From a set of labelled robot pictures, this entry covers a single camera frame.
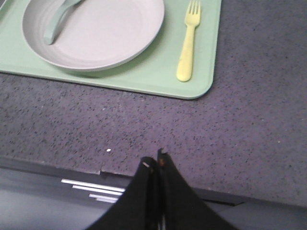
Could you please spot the light green plastic tray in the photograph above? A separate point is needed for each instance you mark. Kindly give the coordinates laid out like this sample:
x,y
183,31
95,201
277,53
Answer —
x,y
152,72

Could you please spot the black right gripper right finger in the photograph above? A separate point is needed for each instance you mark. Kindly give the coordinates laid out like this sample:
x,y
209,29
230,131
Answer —
x,y
182,208

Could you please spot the yellow plastic fork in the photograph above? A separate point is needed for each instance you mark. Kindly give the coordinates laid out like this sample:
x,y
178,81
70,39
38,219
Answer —
x,y
192,20

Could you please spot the beige round plate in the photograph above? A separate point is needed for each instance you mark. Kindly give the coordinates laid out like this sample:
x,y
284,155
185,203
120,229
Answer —
x,y
93,34

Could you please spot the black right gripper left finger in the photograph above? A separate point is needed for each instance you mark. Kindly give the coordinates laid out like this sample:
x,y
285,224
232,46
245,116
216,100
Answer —
x,y
136,208

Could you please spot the pale green plastic spoon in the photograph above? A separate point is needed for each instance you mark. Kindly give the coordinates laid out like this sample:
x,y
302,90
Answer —
x,y
51,27

